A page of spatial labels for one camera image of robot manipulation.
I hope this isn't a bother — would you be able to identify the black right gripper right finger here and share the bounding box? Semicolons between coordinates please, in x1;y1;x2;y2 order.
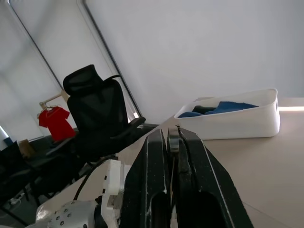
175;125;254;228

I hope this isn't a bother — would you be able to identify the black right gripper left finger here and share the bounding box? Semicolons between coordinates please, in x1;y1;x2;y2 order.
118;129;172;228

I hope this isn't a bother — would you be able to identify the white plastic basket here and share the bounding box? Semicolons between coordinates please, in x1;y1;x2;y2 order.
173;88;281;141

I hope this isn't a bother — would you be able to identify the black object in basket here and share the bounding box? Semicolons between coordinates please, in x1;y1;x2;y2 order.
191;104;217;115

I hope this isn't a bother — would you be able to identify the blue cloth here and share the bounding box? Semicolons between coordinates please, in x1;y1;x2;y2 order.
178;101;260;119

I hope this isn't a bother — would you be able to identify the black mesh office chair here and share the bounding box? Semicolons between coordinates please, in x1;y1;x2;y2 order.
62;64;147;168

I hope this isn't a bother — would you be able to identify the dark grey desk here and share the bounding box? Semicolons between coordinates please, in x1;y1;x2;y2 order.
0;136;80;207

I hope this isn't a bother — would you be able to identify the red t-shirt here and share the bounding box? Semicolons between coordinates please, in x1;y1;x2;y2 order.
38;106;77;143

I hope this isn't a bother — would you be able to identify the brown cardboard box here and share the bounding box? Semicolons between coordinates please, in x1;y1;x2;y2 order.
18;139;37;160

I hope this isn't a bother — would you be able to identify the wooden clothes rack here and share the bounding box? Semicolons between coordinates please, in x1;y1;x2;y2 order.
39;91;71;112

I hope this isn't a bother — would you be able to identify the white power strip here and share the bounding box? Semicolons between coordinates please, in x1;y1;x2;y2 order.
9;192;25;205

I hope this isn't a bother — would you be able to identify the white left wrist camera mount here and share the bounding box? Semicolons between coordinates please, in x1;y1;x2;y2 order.
99;159;126;228

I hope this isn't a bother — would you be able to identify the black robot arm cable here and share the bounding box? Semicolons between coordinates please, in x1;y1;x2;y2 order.
73;153;118;202

